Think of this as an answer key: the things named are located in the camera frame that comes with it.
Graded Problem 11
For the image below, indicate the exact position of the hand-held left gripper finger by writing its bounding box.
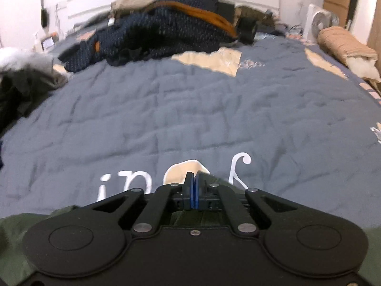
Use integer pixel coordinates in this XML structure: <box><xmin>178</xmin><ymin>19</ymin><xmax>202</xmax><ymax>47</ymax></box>
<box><xmin>194</xmin><ymin>172</ymin><xmax>302</xmax><ymax>236</ymax></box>
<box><xmin>86</xmin><ymin>171</ymin><xmax>194</xmax><ymax>235</ymax></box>

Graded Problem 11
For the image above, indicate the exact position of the dark green t-shirt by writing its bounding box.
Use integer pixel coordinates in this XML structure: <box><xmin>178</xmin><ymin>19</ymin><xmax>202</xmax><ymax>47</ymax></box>
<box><xmin>0</xmin><ymin>173</ymin><xmax>381</xmax><ymax>286</ymax></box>

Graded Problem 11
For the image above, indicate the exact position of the grey quilted printed blanket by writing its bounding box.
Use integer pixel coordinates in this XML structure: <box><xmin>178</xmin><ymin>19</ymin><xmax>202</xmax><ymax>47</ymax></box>
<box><xmin>0</xmin><ymin>32</ymin><xmax>381</xmax><ymax>233</ymax></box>

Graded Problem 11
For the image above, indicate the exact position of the navy dotted jacket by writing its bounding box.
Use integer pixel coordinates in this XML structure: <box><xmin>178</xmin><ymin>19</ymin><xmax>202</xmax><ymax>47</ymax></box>
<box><xmin>58</xmin><ymin>0</ymin><xmax>257</xmax><ymax>74</ymax></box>

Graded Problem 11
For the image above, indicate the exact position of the small black bag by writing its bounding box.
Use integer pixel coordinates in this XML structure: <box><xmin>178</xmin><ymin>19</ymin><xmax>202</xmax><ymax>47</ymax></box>
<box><xmin>237</xmin><ymin>16</ymin><xmax>258</xmax><ymax>45</ymax></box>

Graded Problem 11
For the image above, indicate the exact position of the olive camouflage garment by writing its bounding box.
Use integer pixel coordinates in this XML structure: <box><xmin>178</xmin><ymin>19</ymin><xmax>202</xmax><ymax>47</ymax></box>
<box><xmin>233</xmin><ymin>5</ymin><xmax>281</xmax><ymax>28</ymax></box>

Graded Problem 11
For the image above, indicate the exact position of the beige garment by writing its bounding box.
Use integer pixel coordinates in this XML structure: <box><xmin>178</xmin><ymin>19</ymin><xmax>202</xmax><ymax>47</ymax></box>
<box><xmin>110</xmin><ymin>0</ymin><xmax>168</xmax><ymax>11</ymax></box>

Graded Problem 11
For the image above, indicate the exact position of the beige knit covered pillow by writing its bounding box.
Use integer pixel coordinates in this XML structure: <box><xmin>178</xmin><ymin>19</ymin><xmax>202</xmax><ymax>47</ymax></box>
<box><xmin>317</xmin><ymin>26</ymin><xmax>381</xmax><ymax>83</ymax></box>

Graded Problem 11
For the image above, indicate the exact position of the white box fan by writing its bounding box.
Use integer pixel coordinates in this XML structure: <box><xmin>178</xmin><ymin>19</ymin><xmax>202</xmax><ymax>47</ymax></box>
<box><xmin>305</xmin><ymin>3</ymin><xmax>340</xmax><ymax>41</ymax></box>

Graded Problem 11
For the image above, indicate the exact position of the white crumpled garment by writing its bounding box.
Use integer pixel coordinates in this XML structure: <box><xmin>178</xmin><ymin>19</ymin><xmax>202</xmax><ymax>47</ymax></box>
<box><xmin>0</xmin><ymin>47</ymin><xmax>70</xmax><ymax>90</ymax></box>

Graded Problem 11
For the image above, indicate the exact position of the black hairbrush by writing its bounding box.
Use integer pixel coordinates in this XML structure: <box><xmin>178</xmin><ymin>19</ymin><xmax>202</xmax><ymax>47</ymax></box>
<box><xmin>40</xmin><ymin>0</ymin><xmax>50</xmax><ymax>29</ymax></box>

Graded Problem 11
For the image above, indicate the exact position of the beige curtain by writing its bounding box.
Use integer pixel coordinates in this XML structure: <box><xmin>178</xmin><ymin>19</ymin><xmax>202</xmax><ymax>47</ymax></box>
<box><xmin>367</xmin><ymin>5</ymin><xmax>381</xmax><ymax>55</ymax></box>

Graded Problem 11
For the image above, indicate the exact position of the orange brown strap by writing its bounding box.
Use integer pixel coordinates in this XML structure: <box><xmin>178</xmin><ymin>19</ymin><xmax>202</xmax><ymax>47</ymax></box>
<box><xmin>148</xmin><ymin>0</ymin><xmax>240</xmax><ymax>39</ymax></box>

